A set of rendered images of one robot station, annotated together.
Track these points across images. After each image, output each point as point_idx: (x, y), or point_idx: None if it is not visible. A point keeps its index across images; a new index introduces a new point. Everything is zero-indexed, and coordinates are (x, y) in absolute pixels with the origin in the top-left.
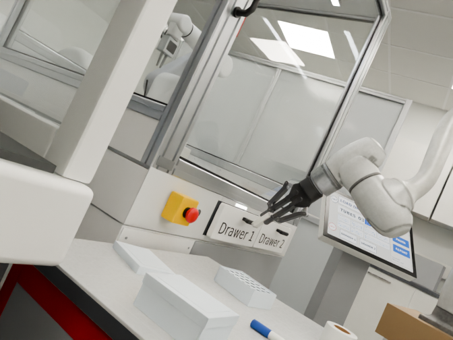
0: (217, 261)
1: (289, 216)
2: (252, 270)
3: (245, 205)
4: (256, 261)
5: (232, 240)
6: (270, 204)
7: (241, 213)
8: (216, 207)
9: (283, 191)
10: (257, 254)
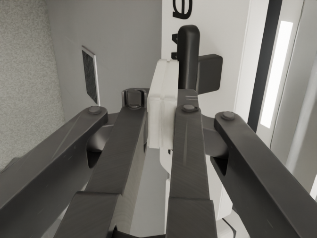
0: (148, 36)
1: (35, 157)
2: (145, 199)
3: (279, 110)
4: (154, 213)
5: (165, 40)
6: (218, 122)
7: (235, 34)
8: None
9: (281, 231)
10: (163, 217)
